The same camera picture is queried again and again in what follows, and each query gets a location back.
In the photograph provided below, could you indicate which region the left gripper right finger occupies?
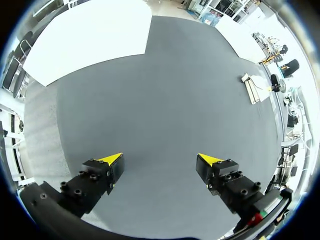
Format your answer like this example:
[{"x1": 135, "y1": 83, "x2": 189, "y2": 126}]
[{"x1": 195, "y1": 153, "x2": 265, "y2": 219}]

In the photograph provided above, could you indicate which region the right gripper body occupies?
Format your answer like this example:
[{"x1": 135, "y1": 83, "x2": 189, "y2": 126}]
[{"x1": 270, "y1": 73, "x2": 281, "y2": 94}]

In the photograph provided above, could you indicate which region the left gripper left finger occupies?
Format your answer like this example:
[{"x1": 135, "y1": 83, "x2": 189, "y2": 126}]
[{"x1": 58, "y1": 152, "x2": 126, "y2": 218}]

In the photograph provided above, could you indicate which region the large white board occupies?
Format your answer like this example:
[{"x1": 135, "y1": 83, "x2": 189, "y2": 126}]
[
  {"x1": 22, "y1": 0, "x2": 154, "y2": 88},
  {"x1": 214, "y1": 13, "x2": 272, "y2": 66}
]

